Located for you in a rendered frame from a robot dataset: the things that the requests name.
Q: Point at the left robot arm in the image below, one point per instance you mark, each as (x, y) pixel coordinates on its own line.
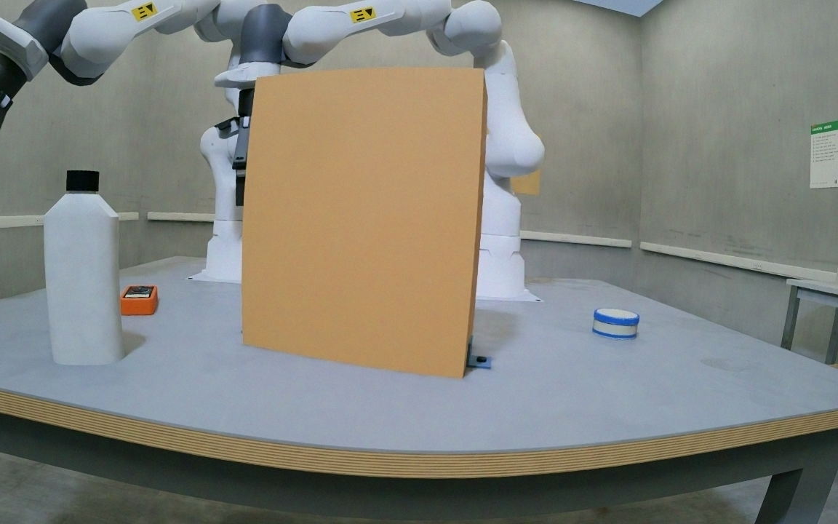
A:
(513, 150)

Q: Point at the orange digital multimeter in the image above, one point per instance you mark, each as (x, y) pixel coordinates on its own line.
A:
(139, 300)

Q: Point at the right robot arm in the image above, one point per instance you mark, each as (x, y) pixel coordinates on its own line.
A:
(82, 50)

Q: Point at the white and blue round tin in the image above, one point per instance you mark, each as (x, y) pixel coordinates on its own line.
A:
(615, 324)

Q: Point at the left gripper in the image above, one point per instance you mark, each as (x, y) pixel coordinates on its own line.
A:
(246, 98)

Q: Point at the white bottle with black cap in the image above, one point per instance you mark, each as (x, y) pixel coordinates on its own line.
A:
(81, 256)

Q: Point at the tan rectangular panel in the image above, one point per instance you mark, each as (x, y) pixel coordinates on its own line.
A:
(362, 216)

